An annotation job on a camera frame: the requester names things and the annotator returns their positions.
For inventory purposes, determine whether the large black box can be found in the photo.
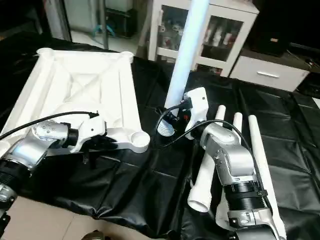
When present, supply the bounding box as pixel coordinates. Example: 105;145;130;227
250;0;320;56

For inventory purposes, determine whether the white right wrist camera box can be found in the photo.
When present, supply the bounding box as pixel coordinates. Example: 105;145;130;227
182;87;209;136

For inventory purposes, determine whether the blue floor stand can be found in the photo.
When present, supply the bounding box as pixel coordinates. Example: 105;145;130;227
92;22;117;39

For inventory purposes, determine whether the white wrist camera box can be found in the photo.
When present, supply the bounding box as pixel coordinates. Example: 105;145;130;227
182;87;209;136
70;115;108;154

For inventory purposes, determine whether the black work mat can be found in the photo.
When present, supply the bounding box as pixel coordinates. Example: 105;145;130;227
0;31;320;240

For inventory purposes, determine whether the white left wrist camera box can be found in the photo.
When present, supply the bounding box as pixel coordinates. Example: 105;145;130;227
70;115;108;154

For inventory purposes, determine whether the white plastic table top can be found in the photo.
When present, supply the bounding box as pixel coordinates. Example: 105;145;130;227
0;47;151;156

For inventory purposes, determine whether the white drawer unit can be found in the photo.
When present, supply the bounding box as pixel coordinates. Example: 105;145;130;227
229;55;311;93

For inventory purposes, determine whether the dark low sideboard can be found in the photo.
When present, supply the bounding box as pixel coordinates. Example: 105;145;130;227
287;42;320;77

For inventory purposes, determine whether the white glass-door cabinet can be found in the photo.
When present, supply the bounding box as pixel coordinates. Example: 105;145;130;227
148;0;260;79

